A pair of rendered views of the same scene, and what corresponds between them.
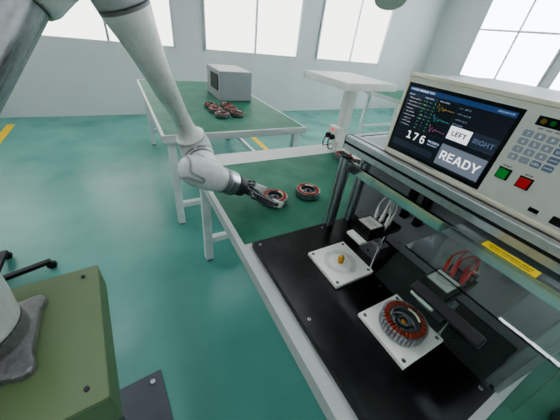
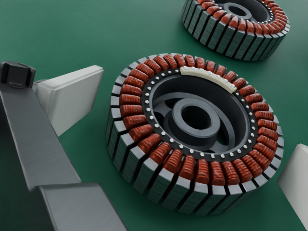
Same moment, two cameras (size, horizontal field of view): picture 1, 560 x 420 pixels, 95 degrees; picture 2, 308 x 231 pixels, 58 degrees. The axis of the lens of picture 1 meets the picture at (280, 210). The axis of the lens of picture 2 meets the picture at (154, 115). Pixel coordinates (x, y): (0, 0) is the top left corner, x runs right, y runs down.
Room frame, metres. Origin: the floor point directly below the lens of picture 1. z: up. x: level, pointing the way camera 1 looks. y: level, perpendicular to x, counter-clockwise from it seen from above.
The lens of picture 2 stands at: (0.89, 0.15, 0.90)
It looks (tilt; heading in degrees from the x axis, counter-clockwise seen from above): 47 degrees down; 308
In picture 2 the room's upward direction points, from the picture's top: 21 degrees clockwise
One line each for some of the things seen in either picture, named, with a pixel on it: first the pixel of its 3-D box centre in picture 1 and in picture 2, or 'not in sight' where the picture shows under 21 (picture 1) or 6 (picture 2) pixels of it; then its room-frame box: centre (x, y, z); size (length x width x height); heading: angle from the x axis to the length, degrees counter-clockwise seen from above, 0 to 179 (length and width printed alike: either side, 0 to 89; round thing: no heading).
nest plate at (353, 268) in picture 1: (339, 262); not in sight; (0.60, -0.21, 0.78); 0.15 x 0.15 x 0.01; 33
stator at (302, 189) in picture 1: (307, 191); (234, 17); (1.05, -0.12, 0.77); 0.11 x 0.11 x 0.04
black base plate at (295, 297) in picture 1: (367, 293); not in sight; (0.51, -0.29, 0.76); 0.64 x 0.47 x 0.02; 33
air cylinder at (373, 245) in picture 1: (373, 246); not in sight; (0.68, -0.34, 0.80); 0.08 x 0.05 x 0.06; 33
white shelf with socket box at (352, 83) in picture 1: (339, 119); not in sight; (1.58, -0.28, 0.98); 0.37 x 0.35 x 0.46; 33
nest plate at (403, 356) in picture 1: (399, 327); not in sight; (0.40, -0.34, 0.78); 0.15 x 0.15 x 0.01; 33
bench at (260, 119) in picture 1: (209, 137); not in sight; (2.61, 0.83, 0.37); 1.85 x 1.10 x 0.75; 33
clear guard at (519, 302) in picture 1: (492, 284); not in sight; (0.33, -0.39, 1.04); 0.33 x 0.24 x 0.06; 123
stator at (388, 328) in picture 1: (402, 322); not in sight; (0.40, -0.34, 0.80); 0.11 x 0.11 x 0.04
